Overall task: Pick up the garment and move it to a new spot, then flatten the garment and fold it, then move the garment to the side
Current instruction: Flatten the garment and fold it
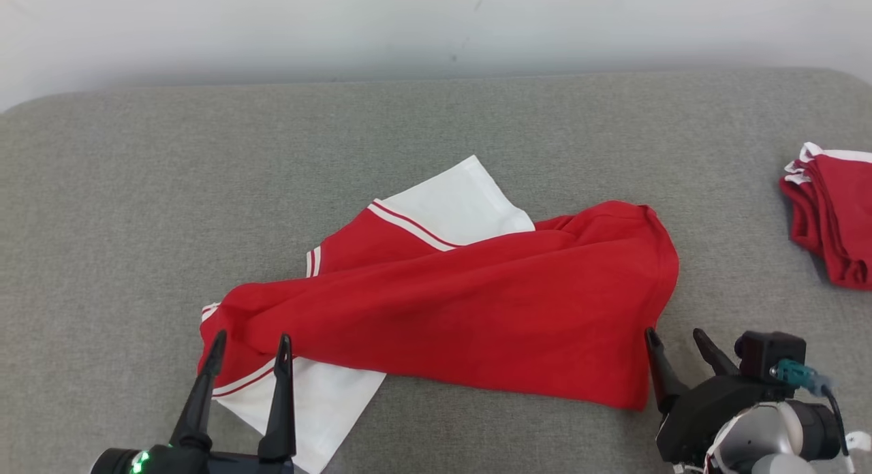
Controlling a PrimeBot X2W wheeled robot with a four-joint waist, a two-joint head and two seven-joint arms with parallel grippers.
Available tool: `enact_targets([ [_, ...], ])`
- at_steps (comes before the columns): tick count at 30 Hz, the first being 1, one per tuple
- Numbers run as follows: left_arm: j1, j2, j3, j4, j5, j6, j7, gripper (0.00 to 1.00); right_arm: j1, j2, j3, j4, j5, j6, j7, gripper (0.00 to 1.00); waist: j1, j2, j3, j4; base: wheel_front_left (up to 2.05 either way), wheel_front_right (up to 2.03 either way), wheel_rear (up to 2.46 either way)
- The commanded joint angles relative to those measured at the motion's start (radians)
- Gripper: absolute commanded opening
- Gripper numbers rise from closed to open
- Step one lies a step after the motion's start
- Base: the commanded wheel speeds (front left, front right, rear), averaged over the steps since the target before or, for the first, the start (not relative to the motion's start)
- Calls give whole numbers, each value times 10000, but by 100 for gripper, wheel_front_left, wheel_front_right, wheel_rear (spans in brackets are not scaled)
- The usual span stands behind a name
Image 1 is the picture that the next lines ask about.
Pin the grey fabric sofa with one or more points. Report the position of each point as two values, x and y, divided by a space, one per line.
136 188

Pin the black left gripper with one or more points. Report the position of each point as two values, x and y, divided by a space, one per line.
191 464

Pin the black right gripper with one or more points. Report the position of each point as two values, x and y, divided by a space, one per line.
702 419

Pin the red shorts with white band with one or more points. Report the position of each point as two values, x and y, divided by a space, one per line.
838 222

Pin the red shirt with white sleeves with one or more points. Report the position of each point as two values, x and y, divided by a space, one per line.
477 304

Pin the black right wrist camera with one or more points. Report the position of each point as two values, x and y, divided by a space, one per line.
766 351

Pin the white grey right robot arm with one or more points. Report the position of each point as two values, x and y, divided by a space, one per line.
763 430

